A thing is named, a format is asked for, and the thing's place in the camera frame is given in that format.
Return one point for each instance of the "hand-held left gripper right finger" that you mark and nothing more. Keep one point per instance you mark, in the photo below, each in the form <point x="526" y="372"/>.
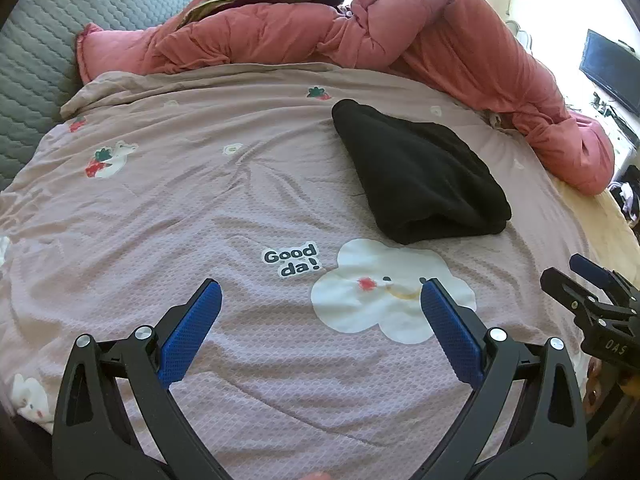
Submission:
<point x="450" y="332"/>

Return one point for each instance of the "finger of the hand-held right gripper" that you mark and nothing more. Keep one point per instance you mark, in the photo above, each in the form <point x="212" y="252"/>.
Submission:
<point x="592" y="266"/>
<point x="565" y="287"/>

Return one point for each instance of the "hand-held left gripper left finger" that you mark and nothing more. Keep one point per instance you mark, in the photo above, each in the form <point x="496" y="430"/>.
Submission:
<point x="192" y="330"/>

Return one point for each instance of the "black t-shirt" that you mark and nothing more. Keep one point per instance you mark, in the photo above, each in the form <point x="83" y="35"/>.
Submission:
<point x="425" y="180"/>

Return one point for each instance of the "person's right hand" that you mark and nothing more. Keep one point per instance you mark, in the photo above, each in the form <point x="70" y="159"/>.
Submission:
<point x="594" y="385"/>

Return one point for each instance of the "person's left hand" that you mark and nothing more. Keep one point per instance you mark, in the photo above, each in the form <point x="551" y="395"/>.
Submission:
<point x="317" y="476"/>

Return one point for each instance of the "beige bed sheet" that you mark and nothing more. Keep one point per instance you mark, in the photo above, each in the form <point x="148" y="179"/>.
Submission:
<point x="600" y="230"/>

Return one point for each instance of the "white cluttered desk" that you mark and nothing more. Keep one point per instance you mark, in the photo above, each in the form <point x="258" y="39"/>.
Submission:
<point x="617" y="125"/>

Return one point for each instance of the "lilac printed blanket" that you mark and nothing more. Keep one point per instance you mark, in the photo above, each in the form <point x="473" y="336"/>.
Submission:
<point x="200" y="185"/>

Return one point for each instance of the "black monitor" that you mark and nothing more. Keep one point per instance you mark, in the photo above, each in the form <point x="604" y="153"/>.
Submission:
<point x="612" y="70"/>

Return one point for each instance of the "pink quilt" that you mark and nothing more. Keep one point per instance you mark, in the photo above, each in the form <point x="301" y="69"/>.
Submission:
<point x="450" y="30"/>

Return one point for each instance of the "grey quilted headboard cover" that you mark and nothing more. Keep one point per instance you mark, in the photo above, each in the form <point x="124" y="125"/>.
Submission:
<point x="40" y="40"/>

